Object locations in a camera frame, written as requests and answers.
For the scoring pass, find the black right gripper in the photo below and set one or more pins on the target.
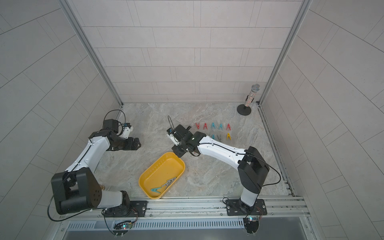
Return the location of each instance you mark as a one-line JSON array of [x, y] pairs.
[[178, 152]]

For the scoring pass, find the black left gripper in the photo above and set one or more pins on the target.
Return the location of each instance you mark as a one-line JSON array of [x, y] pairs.
[[130, 146]]

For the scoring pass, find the yellow plastic storage tray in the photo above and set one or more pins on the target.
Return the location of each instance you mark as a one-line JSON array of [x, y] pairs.
[[168, 166]]

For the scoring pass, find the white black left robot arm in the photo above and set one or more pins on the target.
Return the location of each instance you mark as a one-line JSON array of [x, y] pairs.
[[76, 189]]

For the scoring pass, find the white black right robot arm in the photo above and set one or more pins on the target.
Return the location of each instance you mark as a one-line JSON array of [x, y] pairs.
[[252, 168]]

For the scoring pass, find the teal clothespin tray bottom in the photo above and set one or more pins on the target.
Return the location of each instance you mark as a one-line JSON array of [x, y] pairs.
[[158, 190]]

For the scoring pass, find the left controller board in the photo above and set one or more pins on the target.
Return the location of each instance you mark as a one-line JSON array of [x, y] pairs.
[[120, 229]]

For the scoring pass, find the controller board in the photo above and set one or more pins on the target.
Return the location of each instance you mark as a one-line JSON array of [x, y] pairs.
[[120, 229], [251, 225]]

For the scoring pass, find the ventilation grille strip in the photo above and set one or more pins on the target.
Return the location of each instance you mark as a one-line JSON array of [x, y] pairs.
[[161, 224]]

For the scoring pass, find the right controller board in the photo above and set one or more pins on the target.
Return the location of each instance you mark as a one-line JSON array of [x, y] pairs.
[[251, 225]]

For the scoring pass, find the left corner metal profile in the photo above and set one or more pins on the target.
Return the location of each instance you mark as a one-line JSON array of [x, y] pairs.
[[87, 45]]

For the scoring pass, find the corner metal profile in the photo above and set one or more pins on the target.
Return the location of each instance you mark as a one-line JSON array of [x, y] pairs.
[[290, 38], [87, 45]]

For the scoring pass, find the right corner metal profile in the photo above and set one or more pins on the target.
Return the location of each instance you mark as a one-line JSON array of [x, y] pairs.
[[290, 38]]

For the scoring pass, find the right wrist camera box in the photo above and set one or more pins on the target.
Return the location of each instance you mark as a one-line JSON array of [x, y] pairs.
[[179, 132]]

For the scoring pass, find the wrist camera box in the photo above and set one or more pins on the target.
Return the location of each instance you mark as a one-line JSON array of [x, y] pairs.
[[111, 124], [179, 132]]

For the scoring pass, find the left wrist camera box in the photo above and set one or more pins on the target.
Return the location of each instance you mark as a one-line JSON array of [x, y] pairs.
[[111, 124]]

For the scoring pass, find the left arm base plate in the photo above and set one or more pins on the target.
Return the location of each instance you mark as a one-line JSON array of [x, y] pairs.
[[135, 209]]

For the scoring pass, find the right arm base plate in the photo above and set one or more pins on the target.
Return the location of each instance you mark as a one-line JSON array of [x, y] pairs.
[[235, 207]]

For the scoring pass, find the aluminium front rail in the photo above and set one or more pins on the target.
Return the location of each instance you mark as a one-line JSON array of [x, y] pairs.
[[214, 208]]

